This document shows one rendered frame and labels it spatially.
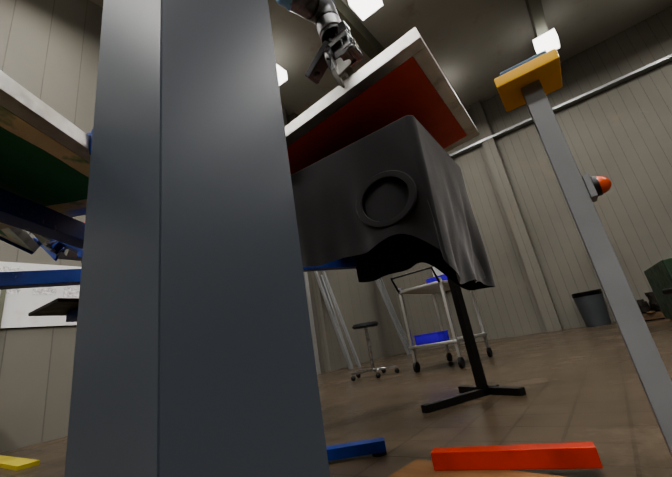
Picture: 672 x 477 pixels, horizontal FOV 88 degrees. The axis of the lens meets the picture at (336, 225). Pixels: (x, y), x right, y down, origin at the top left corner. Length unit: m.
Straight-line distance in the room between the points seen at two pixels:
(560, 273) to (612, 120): 3.74
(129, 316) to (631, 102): 10.69
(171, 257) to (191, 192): 0.07
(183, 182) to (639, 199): 9.89
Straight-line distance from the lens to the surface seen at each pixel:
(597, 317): 9.07
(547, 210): 10.06
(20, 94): 0.93
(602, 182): 0.88
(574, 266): 9.83
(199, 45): 0.50
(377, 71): 0.98
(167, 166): 0.37
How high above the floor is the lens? 0.42
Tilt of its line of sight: 19 degrees up
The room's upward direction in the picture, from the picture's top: 10 degrees counter-clockwise
